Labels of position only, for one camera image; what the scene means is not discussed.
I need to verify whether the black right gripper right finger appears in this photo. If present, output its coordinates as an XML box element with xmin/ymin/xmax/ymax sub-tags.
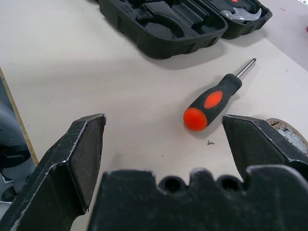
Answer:
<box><xmin>222</xmin><ymin>114</ymin><xmax>308</xmax><ymax>180</ymax></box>

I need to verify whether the black tool case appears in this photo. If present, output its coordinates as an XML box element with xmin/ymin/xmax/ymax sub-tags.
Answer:
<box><xmin>88</xmin><ymin>0</ymin><xmax>273</xmax><ymax>60</ymax></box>

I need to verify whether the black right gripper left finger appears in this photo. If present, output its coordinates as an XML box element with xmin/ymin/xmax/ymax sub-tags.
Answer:
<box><xmin>0</xmin><ymin>113</ymin><xmax>107</xmax><ymax>231</ymax></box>

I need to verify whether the silver claw hammer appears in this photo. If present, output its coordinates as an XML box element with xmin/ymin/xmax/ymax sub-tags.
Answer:
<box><xmin>220</xmin><ymin>0</ymin><xmax>265</xmax><ymax>25</ymax></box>

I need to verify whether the worn round table sticker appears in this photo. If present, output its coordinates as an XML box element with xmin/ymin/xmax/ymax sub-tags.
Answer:
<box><xmin>266</xmin><ymin>117</ymin><xmax>308</xmax><ymax>156</ymax></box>

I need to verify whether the black and orange screwdriver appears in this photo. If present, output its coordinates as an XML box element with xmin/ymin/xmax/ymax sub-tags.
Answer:
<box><xmin>183</xmin><ymin>57</ymin><xmax>257</xmax><ymax>131</ymax></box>

